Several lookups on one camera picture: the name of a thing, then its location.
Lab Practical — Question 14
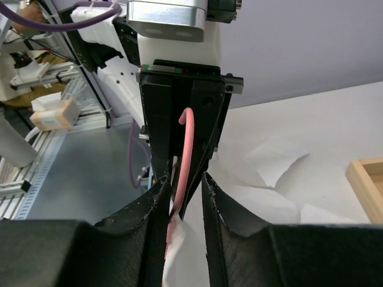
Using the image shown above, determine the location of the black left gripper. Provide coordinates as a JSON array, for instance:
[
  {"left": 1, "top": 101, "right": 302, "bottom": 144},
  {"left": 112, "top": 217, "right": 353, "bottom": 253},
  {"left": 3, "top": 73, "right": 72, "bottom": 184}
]
[{"left": 113, "top": 17, "right": 232, "bottom": 218}]

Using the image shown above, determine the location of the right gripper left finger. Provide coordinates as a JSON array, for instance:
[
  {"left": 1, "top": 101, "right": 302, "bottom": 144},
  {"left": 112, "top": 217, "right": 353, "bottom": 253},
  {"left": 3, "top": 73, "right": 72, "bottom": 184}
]
[{"left": 1, "top": 175, "right": 171, "bottom": 286}]

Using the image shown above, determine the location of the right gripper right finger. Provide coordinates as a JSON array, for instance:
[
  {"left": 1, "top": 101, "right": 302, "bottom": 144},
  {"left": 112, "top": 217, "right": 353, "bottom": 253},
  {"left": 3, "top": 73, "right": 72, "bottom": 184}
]
[{"left": 202, "top": 173, "right": 382, "bottom": 286}]

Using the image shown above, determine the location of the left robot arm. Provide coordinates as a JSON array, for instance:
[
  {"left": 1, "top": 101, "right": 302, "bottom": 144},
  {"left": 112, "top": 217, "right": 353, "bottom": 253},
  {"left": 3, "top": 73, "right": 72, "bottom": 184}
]
[{"left": 68, "top": 1, "right": 244, "bottom": 214}]

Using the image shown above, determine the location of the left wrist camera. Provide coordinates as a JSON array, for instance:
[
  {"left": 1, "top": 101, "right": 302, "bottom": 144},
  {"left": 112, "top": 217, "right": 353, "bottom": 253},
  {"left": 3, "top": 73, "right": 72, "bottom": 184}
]
[{"left": 125, "top": 0, "right": 243, "bottom": 42}]

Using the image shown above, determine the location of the cardboard box in background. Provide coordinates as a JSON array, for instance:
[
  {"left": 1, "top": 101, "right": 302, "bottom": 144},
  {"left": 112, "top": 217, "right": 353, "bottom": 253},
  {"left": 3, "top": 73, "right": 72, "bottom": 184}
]
[{"left": 29, "top": 99, "right": 81, "bottom": 132}]

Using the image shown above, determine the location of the white shirt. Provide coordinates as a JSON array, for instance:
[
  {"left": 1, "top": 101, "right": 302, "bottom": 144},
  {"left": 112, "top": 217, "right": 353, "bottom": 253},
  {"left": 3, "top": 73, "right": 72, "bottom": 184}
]
[{"left": 164, "top": 138, "right": 366, "bottom": 286}]

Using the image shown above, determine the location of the pink wire hanger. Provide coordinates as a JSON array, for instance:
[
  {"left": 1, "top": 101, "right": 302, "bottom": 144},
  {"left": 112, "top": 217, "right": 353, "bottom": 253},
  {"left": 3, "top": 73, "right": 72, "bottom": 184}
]
[{"left": 165, "top": 108, "right": 194, "bottom": 260}]

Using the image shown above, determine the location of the slotted grey cable duct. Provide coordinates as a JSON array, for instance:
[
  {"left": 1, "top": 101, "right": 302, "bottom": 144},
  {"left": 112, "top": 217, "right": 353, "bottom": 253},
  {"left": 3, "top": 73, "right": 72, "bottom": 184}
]
[{"left": 11, "top": 130, "right": 67, "bottom": 220}]

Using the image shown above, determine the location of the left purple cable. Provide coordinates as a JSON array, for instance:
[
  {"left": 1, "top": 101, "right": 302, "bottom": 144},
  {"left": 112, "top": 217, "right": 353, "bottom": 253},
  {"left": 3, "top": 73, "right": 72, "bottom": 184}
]
[{"left": 0, "top": 0, "right": 123, "bottom": 32}]

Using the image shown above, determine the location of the wooden clothes rack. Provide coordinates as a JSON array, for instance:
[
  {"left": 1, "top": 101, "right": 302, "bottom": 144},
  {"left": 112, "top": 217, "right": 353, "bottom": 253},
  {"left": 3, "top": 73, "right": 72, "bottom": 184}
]
[{"left": 345, "top": 157, "right": 382, "bottom": 224}]

